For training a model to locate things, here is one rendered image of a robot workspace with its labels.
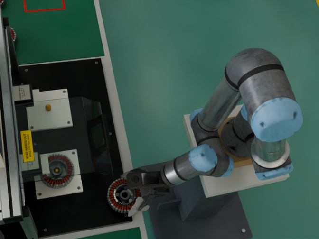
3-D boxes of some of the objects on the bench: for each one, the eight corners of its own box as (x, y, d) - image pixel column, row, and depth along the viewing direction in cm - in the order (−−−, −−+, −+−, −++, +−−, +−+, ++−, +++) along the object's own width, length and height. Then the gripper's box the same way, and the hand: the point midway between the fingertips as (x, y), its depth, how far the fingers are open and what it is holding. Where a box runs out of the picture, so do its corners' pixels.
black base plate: (100, 60, 184) (100, 57, 182) (132, 222, 158) (132, 220, 156) (-28, 74, 174) (-29, 70, 172) (-16, 249, 148) (-17, 247, 146)
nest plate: (76, 150, 164) (76, 149, 163) (83, 191, 158) (83, 190, 157) (32, 157, 161) (31, 155, 160) (36, 199, 155) (36, 198, 154)
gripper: (189, 203, 144) (143, 224, 156) (175, 148, 152) (133, 171, 163) (170, 202, 138) (124, 224, 150) (157, 145, 146) (114, 169, 157)
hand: (123, 196), depth 154 cm, fingers closed on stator, 13 cm apart
